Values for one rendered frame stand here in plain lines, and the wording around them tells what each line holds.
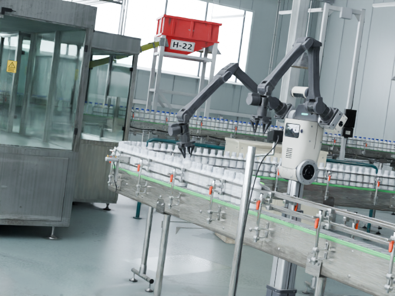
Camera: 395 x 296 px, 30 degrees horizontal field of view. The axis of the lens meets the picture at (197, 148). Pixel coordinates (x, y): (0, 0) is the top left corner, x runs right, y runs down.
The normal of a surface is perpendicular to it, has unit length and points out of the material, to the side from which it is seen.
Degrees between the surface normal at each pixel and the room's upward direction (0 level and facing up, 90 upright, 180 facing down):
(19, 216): 90
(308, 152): 101
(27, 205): 90
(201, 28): 90
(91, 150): 90
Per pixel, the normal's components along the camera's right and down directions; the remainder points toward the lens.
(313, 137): 0.50, 0.11
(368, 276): -0.85, -0.09
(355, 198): 0.22, 0.07
